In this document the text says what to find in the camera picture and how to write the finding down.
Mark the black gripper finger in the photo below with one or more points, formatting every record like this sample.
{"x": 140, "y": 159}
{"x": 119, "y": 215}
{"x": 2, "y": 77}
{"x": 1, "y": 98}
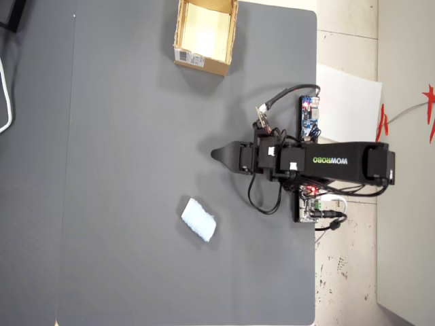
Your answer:
{"x": 231, "y": 161}
{"x": 231, "y": 150}

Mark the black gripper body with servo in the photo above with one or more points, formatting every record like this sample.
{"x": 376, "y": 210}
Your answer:
{"x": 247, "y": 158}

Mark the white foam block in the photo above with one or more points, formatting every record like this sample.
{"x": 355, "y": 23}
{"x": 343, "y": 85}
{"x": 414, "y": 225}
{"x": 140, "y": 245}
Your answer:
{"x": 198, "y": 220}

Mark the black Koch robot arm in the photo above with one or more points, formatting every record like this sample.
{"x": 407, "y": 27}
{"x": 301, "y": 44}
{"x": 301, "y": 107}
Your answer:
{"x": 340, "y": 173}

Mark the open cardboard box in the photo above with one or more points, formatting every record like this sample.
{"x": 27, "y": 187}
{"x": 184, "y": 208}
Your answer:
{"x": 204, "y": 66}

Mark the black box corner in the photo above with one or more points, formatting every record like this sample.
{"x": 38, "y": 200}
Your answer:
{"x": 12, "y": 13}

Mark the blue circuit board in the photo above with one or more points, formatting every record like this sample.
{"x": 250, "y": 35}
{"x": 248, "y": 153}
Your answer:
{"x": 307, "y": 119}

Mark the white paper sheet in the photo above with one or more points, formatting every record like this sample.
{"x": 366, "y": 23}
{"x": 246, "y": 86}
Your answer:
{"x": 350, "y": 108}

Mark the white curved tube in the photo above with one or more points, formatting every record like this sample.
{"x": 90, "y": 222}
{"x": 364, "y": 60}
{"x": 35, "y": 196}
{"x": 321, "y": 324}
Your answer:
{"x": 7, "y": 102}

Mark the motor controller board on mount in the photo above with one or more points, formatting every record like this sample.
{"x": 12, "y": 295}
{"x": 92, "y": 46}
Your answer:
{"x": 306, "y": 208}

